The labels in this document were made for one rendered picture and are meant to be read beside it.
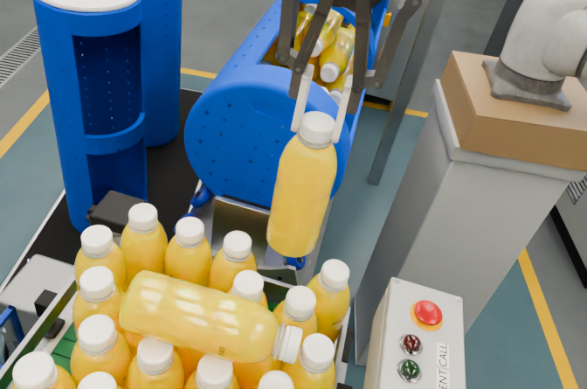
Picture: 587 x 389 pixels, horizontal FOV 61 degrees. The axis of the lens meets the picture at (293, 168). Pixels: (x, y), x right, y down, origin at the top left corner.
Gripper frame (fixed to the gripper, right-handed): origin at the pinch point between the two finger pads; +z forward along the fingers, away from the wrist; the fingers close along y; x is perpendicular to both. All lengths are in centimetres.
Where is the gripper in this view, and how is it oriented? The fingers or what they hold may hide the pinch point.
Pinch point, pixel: (321, 105)
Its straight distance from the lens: 54.3
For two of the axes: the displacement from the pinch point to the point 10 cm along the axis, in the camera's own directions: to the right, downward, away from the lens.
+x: -2.3, 5.9, -7.7
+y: -9.6, -2.7, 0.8
